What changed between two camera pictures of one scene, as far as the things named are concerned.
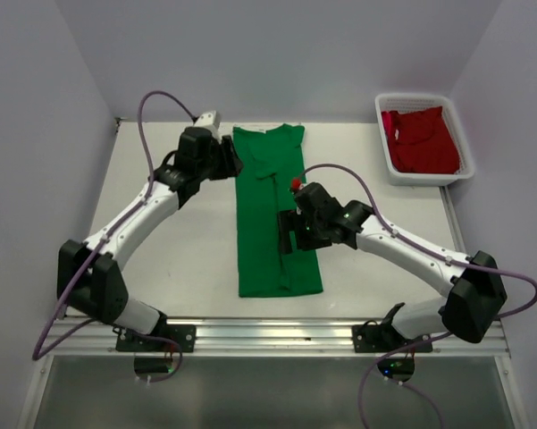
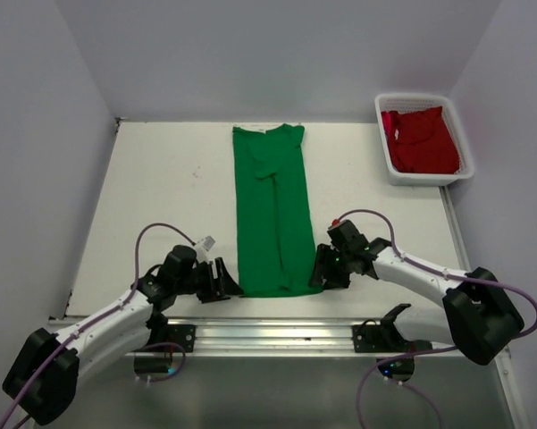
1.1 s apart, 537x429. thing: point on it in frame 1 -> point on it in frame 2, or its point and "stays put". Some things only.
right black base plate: [371, 338] stays put
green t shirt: [271, 159] stays put
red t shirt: [419, 142] stays put
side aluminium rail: [452, 222] stays put
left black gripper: [231, 164] -> [225, 285]
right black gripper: [290, 221] -> [320, 269]
